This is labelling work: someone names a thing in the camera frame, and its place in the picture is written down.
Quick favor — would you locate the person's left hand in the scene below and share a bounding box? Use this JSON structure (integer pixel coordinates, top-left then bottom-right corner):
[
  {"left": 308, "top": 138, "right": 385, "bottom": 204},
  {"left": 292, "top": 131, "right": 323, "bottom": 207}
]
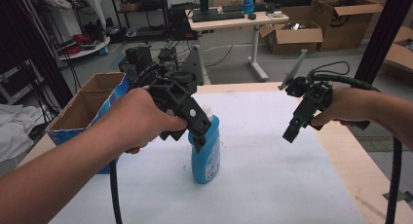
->
[{"left": 95, "top": 87, "right": 189, "bottom": 156}]

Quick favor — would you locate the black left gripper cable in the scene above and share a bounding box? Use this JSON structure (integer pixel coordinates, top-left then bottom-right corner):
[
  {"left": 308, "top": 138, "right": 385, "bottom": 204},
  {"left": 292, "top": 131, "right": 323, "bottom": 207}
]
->
[{"left": 108, "top": 159, "right": 125, "bottom": 224}]

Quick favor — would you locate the thin black cable loop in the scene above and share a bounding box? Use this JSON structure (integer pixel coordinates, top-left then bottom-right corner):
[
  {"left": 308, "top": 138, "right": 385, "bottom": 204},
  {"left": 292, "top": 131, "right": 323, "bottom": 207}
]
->
[{"left": 312, "top": 59, "right": 352, "bottom": 77}]

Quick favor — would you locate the black metal shelf rack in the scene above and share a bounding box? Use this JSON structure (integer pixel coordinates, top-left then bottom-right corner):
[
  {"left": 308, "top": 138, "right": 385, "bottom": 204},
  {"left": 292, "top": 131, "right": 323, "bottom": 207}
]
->
[{"left": 108, "top": 0, "right": 170, "bottom": 41}]

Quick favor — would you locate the flat cardboard box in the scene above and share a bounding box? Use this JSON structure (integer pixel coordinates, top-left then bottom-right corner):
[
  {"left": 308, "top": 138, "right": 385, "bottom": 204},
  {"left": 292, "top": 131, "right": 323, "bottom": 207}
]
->
[{"left": 379, "top": 24, "right": 413, "bottom": 86}]

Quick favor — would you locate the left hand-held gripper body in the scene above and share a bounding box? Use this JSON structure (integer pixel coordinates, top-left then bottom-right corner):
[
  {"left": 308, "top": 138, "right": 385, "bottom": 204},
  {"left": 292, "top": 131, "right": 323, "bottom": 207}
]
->
[{"left": 118, "top": 44, "right": 208, "bottom": 142}]

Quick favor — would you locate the blue bottle on desk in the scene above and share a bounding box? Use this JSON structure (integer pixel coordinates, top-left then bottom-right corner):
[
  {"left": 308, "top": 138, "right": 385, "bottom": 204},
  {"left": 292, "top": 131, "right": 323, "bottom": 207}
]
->
[{"left": 243, "top": 0, "right": 255, "bottom": 16}]

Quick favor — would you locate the black keyboard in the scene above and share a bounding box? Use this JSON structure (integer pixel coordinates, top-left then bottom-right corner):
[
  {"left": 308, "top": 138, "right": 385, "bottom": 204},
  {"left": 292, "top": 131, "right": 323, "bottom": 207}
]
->
[{"left": 192, "top": 10, "right": 245, "bottom": 23}]

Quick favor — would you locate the blue plastic bottle white cap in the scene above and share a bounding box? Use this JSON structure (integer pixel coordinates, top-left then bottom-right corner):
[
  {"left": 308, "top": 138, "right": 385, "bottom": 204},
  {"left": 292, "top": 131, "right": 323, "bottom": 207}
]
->
[{"left": 188, "top": 104, "right": 221, "bottom": 185}]

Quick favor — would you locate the person's right hand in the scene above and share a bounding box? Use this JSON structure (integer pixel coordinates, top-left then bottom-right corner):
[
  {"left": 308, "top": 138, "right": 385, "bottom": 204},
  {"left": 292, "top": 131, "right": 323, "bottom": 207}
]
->
[{"left": 309, "top": 86, "right": 375, "bottom": 128}]

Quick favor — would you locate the white cloth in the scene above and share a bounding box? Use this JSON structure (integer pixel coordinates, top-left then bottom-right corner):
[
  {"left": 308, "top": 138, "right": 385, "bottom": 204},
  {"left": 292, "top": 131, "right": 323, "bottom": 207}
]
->
[{"left": 0, "top": 102, "right": 51, "bottom": 164}]

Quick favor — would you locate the white table mat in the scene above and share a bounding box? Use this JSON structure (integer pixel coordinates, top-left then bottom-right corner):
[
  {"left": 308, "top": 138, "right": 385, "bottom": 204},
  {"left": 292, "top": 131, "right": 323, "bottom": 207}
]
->
[{"left": 48, "top": 89, "right": 367, "bottom": 224}]

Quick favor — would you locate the round white table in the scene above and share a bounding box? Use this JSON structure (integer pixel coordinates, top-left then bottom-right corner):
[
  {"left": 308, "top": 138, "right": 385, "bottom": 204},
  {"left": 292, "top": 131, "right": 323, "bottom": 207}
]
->
[{"left": 57, "top": 34, "right": 112, "bottom": 61}]

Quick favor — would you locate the small open cardboard box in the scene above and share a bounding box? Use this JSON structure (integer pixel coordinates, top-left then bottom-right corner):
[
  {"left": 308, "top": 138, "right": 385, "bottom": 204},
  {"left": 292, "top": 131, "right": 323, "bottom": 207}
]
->
[{"left": 258, "top": 19, "right": 324, "bottom": 56}]

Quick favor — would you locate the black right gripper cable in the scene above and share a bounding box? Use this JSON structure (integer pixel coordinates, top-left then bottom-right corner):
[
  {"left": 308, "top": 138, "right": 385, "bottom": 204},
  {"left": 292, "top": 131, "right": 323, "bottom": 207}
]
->
[{"left": 307, "top": 71, "right": 404, "bottom": 224}]

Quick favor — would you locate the large open cardboard box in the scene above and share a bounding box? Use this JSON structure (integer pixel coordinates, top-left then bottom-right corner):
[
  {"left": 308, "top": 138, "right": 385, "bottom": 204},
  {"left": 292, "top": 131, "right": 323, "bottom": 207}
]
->
[{"left": 313, "top": 0, "right": 385, "bottom": 53}]

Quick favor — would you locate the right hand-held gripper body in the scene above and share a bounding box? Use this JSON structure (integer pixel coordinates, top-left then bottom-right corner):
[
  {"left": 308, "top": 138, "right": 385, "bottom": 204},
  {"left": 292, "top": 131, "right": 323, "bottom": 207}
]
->
[{"left": 278, "top": 49, "right": 372, "bottom": 131}]

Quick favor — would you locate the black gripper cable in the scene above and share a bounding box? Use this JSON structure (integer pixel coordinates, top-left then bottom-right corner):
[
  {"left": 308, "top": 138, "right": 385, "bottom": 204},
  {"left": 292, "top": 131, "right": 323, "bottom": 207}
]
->
[
  {"left": 307, "top": 71, "right": 404, "bottom": 224},
  {"left": 108, "top": 159, "right": 125, "bottom": 224}
]

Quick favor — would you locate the black curtain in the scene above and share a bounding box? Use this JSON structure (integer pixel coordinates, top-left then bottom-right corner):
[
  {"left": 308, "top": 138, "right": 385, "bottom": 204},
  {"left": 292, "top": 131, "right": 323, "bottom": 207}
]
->
[{"left": 0, "top": 0, "right": 74, "bottom": 109}]

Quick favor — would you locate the black metal stand post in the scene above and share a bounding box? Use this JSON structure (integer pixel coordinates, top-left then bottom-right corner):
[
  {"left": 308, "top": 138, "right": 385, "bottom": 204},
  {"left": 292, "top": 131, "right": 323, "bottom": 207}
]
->
[{"left": 353, "top": 0, "right": 413, "bottom": 86}]

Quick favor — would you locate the white office desk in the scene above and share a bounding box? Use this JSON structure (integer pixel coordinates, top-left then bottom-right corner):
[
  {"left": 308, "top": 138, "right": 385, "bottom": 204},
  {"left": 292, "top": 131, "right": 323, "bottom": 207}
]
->
[{"left": 185, "top": 10, "right": 290, "bottom": 85}]

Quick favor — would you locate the open blue cardboard box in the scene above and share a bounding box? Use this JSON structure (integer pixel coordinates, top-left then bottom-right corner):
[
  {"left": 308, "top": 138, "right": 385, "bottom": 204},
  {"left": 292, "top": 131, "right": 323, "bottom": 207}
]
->
[{"left": 46, "top": 71, "right": 131, "bottom": 175}]

